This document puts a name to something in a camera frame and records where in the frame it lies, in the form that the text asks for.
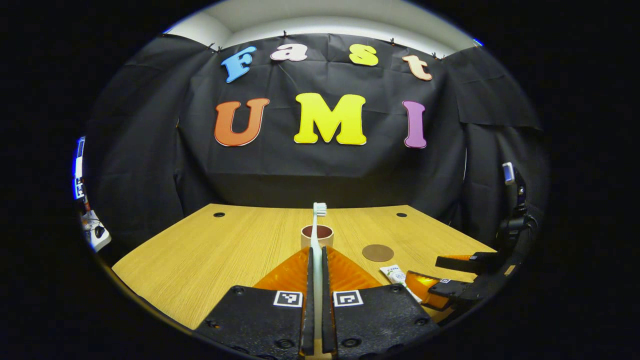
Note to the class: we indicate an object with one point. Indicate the computer monitor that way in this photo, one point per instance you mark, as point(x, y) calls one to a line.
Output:
point(79, 170)

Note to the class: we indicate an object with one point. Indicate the pale green toothbrush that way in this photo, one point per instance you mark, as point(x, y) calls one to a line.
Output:
point(317, 270)

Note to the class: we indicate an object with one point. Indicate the white toothpaste tube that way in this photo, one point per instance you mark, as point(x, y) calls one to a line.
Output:
point(397, 275)

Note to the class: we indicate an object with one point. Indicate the black backdrop cloth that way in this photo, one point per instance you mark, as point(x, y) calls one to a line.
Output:
point(325, 175)

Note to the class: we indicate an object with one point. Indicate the white side table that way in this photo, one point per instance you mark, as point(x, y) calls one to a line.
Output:
point(95, 232)

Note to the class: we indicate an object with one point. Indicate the brown round coaster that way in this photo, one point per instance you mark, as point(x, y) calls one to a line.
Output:
point(377, 252)

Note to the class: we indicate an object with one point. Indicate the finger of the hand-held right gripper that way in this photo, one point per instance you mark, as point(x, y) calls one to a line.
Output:
point(465, 263)
point(435, 292)

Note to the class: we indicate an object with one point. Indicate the beige cup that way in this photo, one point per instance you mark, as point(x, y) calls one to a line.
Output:
point(325, 235)

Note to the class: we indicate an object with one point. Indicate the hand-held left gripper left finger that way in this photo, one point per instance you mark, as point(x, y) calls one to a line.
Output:
point(260, 320)

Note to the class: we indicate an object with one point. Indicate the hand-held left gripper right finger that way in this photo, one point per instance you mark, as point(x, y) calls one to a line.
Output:
point(380, 320)

